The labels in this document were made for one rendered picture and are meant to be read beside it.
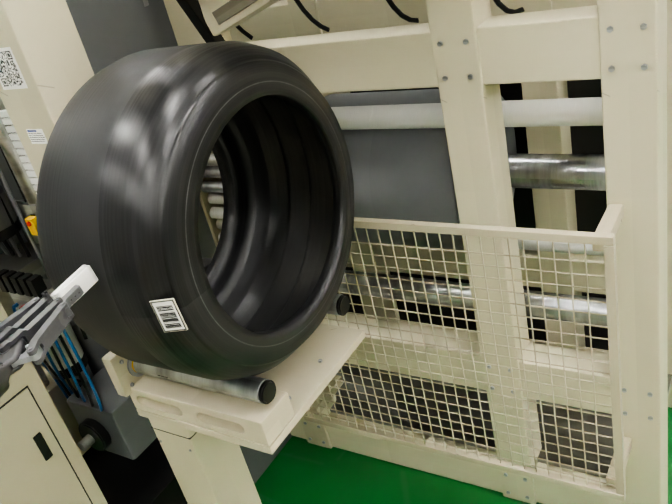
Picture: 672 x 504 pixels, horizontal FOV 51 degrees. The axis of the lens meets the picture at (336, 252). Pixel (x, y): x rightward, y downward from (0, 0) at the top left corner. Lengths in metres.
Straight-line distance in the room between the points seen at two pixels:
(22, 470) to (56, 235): 0.77
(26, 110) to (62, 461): 0.85
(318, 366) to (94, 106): 0.69
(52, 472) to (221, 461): 0.39
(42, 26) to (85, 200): 0.40
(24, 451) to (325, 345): 0.73
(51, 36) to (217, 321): 0.61
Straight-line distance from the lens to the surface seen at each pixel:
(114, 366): 1.51
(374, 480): 2.36
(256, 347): 1.23
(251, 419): 1.34
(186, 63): 1.16
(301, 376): 1.49
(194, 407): 1.43
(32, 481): 1.84
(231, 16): 1.55
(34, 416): 1.80
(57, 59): 1.43
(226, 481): 1.89
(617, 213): 1.50
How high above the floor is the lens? 1.70
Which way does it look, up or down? 28 degrees down
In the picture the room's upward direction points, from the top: 14 degrees counter-clockwise
